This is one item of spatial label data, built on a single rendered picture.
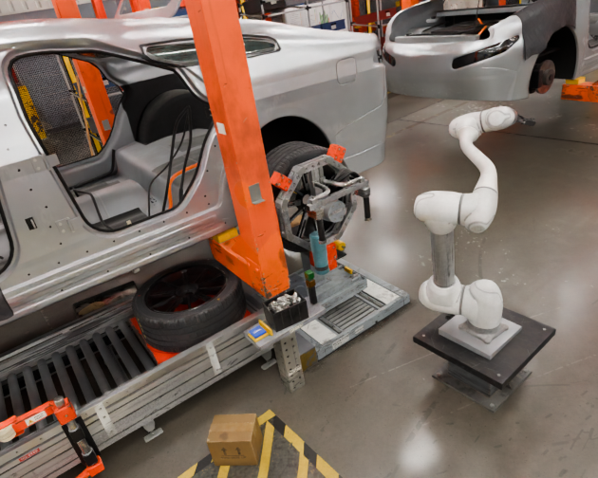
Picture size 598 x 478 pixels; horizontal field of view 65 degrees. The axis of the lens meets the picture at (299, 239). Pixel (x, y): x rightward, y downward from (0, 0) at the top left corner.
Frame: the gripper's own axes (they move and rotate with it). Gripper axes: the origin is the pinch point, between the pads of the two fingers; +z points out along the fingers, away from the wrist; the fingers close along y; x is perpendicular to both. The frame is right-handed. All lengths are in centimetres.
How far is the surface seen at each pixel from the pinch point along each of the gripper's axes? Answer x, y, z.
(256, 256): 101, 60, -101
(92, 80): 115, 335, -38
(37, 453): 188, 70, -206
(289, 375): 156, 18, -97
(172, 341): 164, 77, -130
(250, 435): 157, 5, -139
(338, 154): 54, 70, -40
